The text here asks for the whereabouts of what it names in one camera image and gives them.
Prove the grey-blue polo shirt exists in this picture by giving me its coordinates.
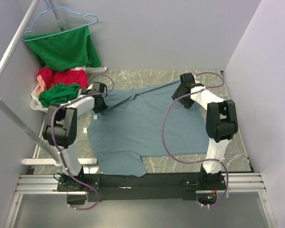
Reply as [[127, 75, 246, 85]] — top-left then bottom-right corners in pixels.
[[87, 81, 209, 177]]

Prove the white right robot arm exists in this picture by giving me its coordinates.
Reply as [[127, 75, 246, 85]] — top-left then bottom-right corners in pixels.
[[172, 73, 238, 190]]

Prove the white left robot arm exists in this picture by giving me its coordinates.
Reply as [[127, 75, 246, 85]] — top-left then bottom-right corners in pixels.
[[42, 82, 108, 191]]

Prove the crumpled green t shirt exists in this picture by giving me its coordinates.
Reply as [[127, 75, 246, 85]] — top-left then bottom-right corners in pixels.
[[38, 82, 80, 107]]

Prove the red t shirt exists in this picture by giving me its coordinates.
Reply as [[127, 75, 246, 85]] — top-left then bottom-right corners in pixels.
[[37, 67, 88, 90]]

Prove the pink garment in basket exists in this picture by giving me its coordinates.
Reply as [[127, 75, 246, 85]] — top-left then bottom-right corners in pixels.
[[37, 75, 47, 95]]

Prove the white plastic laundry basket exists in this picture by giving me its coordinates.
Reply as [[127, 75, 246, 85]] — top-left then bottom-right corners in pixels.
[[30, 86, 81, 113]]

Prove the hanging green t shirt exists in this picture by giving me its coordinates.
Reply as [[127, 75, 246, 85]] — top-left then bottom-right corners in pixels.
[[23, 26, 102, 72]]

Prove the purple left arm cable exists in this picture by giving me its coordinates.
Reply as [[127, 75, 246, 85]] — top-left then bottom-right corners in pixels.
[[49, 74, 115, 211]]

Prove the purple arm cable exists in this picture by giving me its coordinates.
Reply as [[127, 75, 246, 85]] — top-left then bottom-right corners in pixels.
[[161, 72, 230, 208], [49, 74, 115, 211]]

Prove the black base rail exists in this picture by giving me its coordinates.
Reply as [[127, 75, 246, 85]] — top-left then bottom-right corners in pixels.
[[14, 172, 266, 206]]

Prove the light blue wire hanger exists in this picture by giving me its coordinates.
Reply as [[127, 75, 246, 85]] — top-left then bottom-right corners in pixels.
[[21, 0, 99, 42]]

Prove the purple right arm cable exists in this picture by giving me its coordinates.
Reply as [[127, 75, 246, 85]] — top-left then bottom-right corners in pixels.
[[161, 72, 230, 208]]

